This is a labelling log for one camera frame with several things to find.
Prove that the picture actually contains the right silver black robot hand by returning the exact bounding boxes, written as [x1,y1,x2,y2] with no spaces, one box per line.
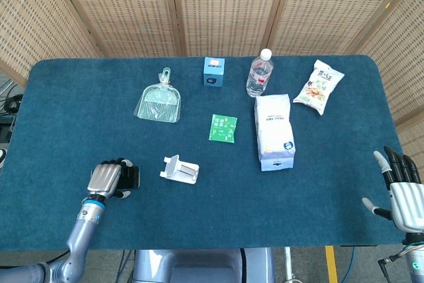
[361,146,424,234]

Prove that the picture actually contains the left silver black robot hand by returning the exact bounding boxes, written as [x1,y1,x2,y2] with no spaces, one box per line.
[86,157,135,200]

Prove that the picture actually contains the black smartphone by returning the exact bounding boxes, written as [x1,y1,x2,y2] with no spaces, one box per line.
[117,166,142,191]

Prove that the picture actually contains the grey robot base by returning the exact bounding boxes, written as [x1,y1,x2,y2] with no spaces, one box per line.
[132,248,276,283]

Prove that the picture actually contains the white phone stand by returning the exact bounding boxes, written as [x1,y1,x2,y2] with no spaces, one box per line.
[159,154,200,186]

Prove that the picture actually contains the green dustpan in plastic bag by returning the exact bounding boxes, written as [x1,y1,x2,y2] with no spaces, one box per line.
[133,67,182,124]

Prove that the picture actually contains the yellow floor tape strip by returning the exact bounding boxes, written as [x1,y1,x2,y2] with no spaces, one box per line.
[325,245,339,283]

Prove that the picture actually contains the blue carpet table mat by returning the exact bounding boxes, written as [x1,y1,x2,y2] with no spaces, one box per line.
[0,54,413,251]

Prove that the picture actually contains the green sachet packet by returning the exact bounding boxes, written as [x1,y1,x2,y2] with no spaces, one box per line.
[208,113,239,144]

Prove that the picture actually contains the white pole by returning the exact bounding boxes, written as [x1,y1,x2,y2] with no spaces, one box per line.
[284,246,296,283]

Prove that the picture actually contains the white green snack bag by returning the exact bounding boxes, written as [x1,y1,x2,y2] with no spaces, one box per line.
[292,59,345,116]

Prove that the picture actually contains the blue speaker box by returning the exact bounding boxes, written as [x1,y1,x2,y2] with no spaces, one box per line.
[202,56,226,87]

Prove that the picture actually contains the white flour bag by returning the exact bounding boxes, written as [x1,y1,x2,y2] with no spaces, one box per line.
[254,93,295,172]

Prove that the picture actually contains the clear plastic water bottle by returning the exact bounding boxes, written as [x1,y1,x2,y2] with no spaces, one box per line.
[245,48,274,98]

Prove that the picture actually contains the woven bamboo folding screen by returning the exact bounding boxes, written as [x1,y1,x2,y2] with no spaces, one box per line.
[0,0,424,178]

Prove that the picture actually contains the blue cable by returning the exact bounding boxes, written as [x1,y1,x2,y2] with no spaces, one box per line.
[341,246,358,283]

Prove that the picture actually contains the black floor cables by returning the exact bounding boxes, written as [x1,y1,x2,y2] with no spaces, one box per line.
[0,77,25,115]

